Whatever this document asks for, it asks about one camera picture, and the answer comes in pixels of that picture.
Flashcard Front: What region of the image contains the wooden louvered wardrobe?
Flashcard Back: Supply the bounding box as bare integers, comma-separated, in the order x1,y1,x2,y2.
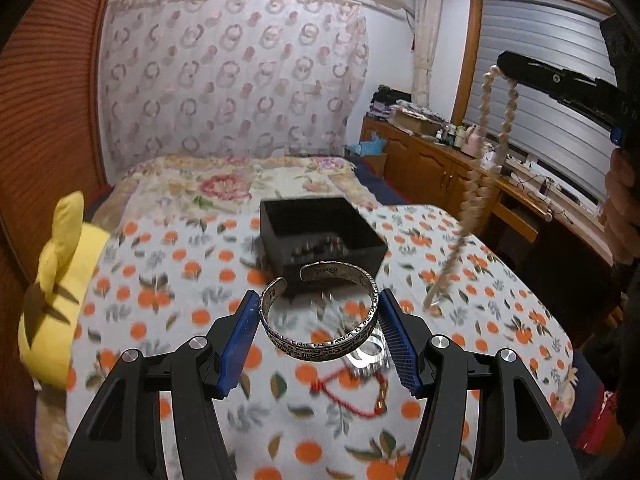
0,0,124,281

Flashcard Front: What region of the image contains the pink bottle on cabinet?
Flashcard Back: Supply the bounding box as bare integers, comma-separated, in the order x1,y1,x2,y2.
461,126,485,158

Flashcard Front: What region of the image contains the orange print bedspread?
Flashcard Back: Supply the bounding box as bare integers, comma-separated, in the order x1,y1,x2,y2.
64,202,576,480

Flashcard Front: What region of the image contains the red cord bracelet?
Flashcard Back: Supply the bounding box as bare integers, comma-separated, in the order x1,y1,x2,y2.
309,366,392,420

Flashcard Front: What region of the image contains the patterned pink curtain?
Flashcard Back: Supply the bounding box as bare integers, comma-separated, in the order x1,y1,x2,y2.
101,0,369,171

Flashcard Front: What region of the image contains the white pearl necklace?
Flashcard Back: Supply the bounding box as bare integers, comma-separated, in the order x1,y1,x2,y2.
422,64,522,311

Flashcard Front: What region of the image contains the clutter pile on cabinet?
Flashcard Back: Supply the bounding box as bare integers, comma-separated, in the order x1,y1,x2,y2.
367,84,447,136

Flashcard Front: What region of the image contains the yellow plush toy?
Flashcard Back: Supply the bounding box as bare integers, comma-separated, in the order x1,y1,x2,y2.
17,191,110,390

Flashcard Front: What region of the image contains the black open jewelry box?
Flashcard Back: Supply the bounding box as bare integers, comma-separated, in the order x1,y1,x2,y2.
259,197,387,296

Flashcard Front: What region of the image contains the wooden side cabinet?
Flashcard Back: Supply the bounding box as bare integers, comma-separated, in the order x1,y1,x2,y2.
360,117,613,266

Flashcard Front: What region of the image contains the floral quilt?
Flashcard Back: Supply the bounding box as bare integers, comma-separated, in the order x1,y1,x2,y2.
92,155,380,232

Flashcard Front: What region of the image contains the person's right hand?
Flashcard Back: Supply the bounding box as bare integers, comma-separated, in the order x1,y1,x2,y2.
603,148,640,264

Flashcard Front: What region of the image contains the grey window roller blind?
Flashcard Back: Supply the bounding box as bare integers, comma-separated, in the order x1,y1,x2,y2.
463,0,616,200

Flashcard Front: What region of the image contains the engraved silver cuff bracelet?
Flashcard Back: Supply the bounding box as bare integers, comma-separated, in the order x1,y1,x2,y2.
258,260,381,362

